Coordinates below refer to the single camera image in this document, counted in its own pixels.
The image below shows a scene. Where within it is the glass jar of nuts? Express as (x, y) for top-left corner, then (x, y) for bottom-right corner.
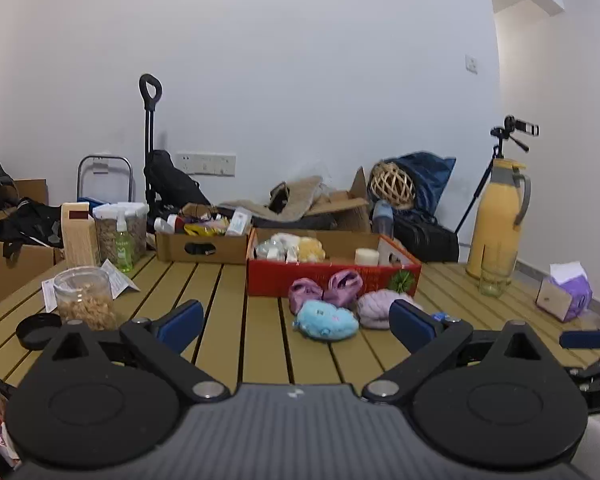
(53, 266), (118, 331)

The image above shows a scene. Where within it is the white plush toy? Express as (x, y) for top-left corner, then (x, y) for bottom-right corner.
(257, 232), (301, 262)

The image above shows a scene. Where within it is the clear drinking glass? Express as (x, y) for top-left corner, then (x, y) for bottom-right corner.
(478, 245), (513, 297)

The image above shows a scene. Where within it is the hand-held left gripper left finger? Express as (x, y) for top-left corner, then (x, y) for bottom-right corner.
(39, 300), (231, 403)

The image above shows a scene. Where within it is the black carry bag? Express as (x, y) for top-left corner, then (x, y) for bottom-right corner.
(392, 212), (460, 263)

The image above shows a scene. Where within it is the black trolley bag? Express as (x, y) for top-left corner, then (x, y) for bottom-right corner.
(144, 150), (211, 211)

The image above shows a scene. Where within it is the black clothing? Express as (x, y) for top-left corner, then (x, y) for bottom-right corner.
(0, 199), (63, 261)

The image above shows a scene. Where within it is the white wall socket strip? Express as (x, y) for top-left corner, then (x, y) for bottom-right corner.
(176, 152), (237, 177)

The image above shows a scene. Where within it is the light blue plush toy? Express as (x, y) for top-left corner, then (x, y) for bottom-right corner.
(292, 300), (360, 342)

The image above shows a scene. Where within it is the purple tissue box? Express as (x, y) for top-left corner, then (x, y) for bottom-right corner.
(536, 261), (593, 322)

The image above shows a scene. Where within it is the brown cardboard storage box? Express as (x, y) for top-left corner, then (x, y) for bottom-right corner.
(0, 179), (63, 306)

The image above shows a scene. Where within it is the dark blue cloth bag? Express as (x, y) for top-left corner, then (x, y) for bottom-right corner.
(385, 151), (457, 221)

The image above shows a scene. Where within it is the black tripod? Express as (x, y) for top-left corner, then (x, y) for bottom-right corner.
(454, 132), (506, 236)

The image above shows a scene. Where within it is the metal folding stool frame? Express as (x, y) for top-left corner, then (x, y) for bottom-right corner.
(76, 155), (133, 206)

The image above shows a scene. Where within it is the large open cardboard box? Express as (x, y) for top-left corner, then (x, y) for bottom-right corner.
(260, 167), (373, 233)

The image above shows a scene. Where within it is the black jar lid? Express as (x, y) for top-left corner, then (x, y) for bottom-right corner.
(16, 312), (62, 350)

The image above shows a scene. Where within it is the woven rattan ball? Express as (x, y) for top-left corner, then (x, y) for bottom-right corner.
(369, 161), (417, 208)

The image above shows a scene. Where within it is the yellow plush toy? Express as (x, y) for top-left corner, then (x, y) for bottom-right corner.
(297, 237), (326, 262)

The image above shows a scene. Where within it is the wooden block box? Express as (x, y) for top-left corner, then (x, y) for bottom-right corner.
(61, 202), (102, 268)

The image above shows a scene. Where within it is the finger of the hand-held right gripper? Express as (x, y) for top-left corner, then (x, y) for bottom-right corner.
(559, 327), (600, 351)
(564, 352), (600, 391)

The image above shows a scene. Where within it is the small brown cardboard box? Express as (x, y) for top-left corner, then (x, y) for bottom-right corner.
(155, 227), (253, 265)

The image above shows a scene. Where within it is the clear container of grains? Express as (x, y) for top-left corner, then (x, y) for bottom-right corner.
(92, 202), (150, 263)

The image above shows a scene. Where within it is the red cardboard box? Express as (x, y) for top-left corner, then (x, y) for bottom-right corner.
(246, 229), (423, 298)

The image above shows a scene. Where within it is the green spray bottle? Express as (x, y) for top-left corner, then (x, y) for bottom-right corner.
(114, 210), (135, 273)

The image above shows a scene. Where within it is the blue water bottle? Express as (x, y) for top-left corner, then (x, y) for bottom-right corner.
(371, 200), (395, 238)

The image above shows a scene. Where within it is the yellow thermos jug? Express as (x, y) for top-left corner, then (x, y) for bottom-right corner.
(466, 159), (532, 281)

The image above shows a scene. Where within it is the black camcorder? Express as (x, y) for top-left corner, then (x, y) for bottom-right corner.
(490, 116), (540, 153)

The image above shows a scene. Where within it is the pink plush slipper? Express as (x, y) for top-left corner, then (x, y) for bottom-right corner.
(322, 269), (365, 308)
(287, 278), (326, 313)

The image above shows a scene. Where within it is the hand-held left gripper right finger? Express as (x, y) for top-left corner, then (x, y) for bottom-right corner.
(361, 300), (563, 403)

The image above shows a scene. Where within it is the white paper leaflet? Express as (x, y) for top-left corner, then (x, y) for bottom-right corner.
(41, 259), (141, 311)

